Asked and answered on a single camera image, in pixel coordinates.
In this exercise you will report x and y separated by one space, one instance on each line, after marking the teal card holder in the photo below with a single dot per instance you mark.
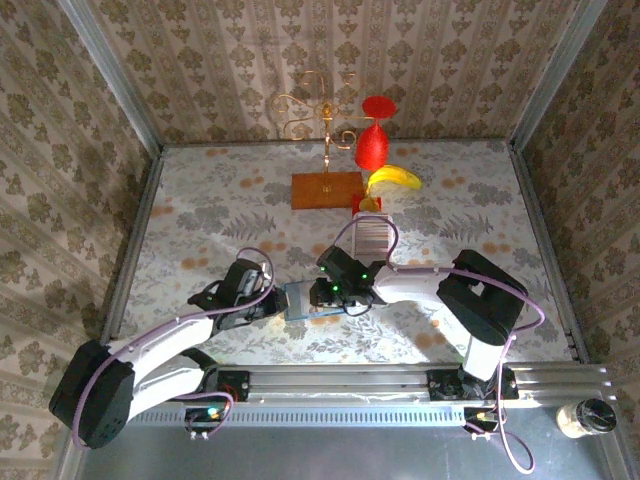
300 302

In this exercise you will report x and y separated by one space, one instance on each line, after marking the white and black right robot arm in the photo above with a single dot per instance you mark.
470 295

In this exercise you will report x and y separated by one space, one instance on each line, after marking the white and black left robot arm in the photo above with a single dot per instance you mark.
150 350

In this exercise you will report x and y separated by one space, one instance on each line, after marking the white plastic lattice basket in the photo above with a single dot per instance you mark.
372 234

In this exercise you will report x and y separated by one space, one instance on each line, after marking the small red and yellow toy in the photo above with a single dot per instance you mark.
369 203

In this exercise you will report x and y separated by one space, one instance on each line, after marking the gold stand with wooden base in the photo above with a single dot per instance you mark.
325 190

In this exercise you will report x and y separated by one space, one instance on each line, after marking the small black controller board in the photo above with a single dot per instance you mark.
481 416
207 415

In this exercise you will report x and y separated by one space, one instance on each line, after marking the yellow banana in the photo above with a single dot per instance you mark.
395 177

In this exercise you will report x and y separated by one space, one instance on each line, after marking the red plastic wine glass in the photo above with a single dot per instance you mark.
372 145

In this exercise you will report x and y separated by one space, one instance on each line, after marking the glass jar with black lid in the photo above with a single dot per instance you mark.
585 419

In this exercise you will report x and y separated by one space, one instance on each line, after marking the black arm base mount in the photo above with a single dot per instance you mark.
450 385
232 384

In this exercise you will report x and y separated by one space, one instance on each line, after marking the aluminium mounting rail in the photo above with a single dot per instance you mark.
340 385

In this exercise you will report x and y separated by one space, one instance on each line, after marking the aluminium table side rail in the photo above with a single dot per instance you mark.
127 260
547 250

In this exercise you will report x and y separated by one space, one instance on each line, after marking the aluminium frame post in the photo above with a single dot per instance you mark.
112 75
555 70

